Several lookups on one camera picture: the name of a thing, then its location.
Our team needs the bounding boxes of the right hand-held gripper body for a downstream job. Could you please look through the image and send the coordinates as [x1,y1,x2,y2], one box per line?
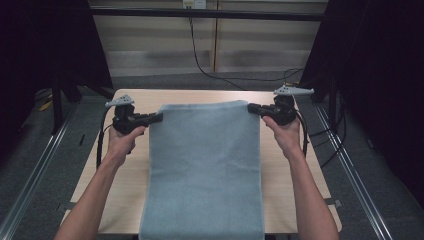
[265,84,315,127]

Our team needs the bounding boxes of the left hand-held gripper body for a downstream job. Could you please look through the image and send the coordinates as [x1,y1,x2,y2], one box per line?
[104,94,149,136]

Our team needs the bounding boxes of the light blue towel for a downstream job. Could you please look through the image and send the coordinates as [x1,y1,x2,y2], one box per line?
[138,99,267,240]

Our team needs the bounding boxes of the person's left hand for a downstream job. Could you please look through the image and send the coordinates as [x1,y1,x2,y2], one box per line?
[106,124,147,168]

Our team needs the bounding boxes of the person's right hand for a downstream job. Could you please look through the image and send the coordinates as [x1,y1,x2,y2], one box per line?
[261,115,303,160]

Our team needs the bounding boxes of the black metal stand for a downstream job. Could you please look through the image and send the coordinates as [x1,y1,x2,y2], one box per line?
[50,78,65,135]

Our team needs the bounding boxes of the yellow floor item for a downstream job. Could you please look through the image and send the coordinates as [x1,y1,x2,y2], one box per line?
[38,99,54,113]

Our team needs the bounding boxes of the dark curtain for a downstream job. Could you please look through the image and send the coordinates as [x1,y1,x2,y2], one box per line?
[298,0,424,208]
[0,0,114,161]

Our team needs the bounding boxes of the grey tape strip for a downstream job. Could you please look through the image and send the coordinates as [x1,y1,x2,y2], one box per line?
[55,201,75,212]
[324,197,343,208]

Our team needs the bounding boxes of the black horizontal bar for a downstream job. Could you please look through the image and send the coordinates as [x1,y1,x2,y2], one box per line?
[89,7,327,22]

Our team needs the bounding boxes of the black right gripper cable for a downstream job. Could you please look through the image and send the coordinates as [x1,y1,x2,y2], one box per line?
[294,110,311,158]

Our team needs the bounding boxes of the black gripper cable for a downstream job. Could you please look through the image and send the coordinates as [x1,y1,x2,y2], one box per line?
[95,107,116,170]
[294,110,311,158]

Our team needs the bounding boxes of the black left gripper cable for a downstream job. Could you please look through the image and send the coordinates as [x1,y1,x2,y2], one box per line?
[95,107,116,170]

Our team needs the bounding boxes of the black floor cables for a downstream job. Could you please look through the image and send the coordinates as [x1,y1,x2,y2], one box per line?
[308,93,348,169]

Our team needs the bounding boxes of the long black wall cable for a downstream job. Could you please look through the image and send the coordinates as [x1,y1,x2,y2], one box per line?
[188,17,305,92]

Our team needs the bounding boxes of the metal floor rail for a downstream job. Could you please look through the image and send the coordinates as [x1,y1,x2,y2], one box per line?
[0,101,79,240]
[314,104,396,240]

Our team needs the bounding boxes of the white wall socket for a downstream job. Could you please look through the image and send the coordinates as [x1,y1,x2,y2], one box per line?
[181,0,208,10]

